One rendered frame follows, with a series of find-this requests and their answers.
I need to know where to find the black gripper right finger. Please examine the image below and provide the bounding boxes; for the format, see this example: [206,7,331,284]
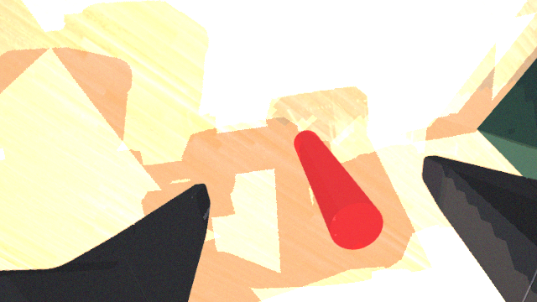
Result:
[421,155,537,302]

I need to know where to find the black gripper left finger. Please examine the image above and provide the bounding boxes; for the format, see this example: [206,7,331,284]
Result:
[0,184,211,302]

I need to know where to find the red peg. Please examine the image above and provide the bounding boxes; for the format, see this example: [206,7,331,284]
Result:
[294,130,383,250]

